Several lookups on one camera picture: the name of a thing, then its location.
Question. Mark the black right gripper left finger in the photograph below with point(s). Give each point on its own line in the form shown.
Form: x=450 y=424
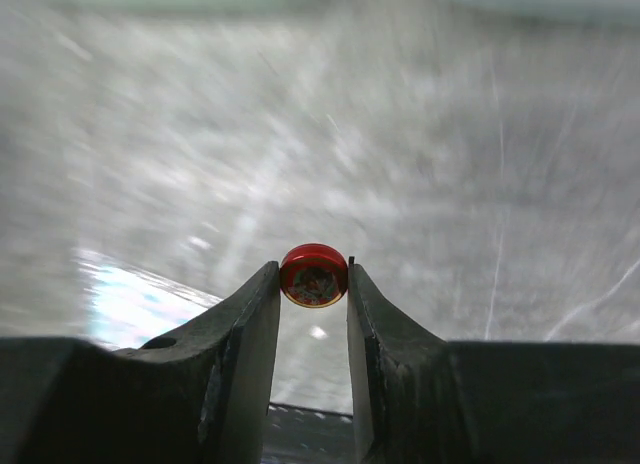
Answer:
x=198 y=393

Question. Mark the copper coin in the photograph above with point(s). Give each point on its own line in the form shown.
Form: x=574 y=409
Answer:
x=314 y=275

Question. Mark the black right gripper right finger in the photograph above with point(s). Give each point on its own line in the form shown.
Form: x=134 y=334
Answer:
x=420 y=399

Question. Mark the teal plaster packet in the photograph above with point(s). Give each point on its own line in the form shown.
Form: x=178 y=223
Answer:
x=128 y=306

